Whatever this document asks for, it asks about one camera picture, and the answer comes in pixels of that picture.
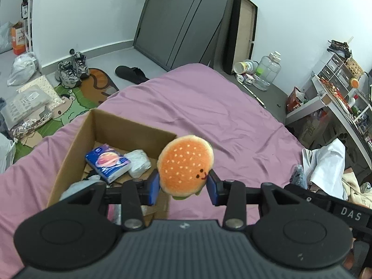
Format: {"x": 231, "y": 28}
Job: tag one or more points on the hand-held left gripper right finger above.
{"x": 213, "y": 191}

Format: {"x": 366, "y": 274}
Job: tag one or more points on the brown carton under desk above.
{"x": 312, "y": 129}

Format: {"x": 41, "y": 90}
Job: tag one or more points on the grey low bench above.
{"x": 273, "y": 101}

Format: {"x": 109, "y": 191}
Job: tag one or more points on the white wrapped bundle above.
{"x": 139, "y": 162}

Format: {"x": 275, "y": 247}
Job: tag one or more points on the grey drawer organizer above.
{"x": 334, "y": 71}

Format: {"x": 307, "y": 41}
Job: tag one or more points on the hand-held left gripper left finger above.
{"x": 153, "y": 191}

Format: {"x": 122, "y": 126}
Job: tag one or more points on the red basket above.
{"x": 294, "y": 100}

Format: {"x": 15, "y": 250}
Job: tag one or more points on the grey plastic bag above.
{"x": 5, "y": 37}

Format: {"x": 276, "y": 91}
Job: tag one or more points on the cardboard box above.
{"x": 122, "y": 129}

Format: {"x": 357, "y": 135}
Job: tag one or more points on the grey white sneaker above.
{"x": 81, "y": 64}
{"x": 66, "y": 75}

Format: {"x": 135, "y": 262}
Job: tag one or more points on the grey flat parcel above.
{"x": 24, "y": 107}

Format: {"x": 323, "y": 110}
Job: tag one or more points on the pale grey cloth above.
{"x": 77, "y": 187}

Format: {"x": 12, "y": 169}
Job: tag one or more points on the grey fluffy plush toy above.
{"x": 299, "y": 177}

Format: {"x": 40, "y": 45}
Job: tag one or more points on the grey door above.
{"x": 180, "y": 20}

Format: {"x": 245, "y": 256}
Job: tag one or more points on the burger plush toy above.
{"x": 186, "y": 162}

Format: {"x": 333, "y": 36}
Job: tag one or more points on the white desk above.
{"x": 334, "y": 110}

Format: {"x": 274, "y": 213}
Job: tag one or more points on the orange white carton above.
{"x": 19, "y": 39}

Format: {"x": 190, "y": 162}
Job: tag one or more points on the white plastic bag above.
{"x": 23, "y": 68}

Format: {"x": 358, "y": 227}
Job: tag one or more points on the orange round plush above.
{"x": 355, "y": 83}

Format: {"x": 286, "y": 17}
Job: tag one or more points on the white shelf rack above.
{"x": 27, "y": 14}

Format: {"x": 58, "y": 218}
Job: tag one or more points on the white crumpled cloth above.
{"x": 325, "y": 165}

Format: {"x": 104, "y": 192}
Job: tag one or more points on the black slipper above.
{"x": 130, "y": 74}

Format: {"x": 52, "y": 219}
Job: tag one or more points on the pink bed sheet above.
{"x": 218, "y": 116}

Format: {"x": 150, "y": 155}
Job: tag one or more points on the thin patterned stick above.
{"x": 252, "y": 93}

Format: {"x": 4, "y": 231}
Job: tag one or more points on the blue tissue pack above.
{"x": 109, "y": 161}

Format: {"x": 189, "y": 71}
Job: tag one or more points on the paper cup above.
{"x": 244, "y": 66}

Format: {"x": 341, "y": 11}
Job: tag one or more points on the cream cloth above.
{"x": 356, "y": 189}

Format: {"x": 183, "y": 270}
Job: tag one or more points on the silver patterned package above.
{"x": 29, "y": 126}

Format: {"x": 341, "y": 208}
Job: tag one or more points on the clear water jug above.
{"x": 267, "y": 71}

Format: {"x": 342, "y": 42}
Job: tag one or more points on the wicker basket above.
{"x": 355, "y": 67}

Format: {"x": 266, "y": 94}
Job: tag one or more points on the cartoon floor mat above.
{"x": 87, "y": 98}

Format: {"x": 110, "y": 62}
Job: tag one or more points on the black framed board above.
{"x": 241, "y": 35}

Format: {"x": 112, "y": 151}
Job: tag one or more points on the white bottle red cap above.
{"x": 352, "y": 101}

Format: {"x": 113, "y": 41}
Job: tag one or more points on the beige dotted cloth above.
{"x": 48, "y": 88}

